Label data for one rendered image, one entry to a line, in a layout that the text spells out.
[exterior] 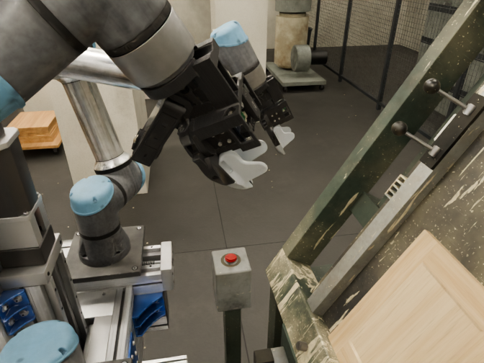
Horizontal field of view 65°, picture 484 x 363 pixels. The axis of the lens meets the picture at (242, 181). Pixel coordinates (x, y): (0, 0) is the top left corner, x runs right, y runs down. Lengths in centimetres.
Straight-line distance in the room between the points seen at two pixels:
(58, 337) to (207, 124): 48
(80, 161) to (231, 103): 303
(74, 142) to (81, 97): 220
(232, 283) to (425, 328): 60
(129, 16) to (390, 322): 89
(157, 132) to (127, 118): 274
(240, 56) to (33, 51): 61
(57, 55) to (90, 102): 79
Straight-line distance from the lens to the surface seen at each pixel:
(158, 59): 36
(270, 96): 96
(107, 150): 117
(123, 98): 312
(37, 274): 90
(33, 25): 34
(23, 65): 35
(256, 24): 458
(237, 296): 134
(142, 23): 35
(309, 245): 135
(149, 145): 45
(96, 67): 91
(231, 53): 89
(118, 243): 118
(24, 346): 76
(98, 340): 114
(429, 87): 102
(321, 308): 121
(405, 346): 101
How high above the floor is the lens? 181
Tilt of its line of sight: 31 degrees down
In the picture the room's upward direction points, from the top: straight up
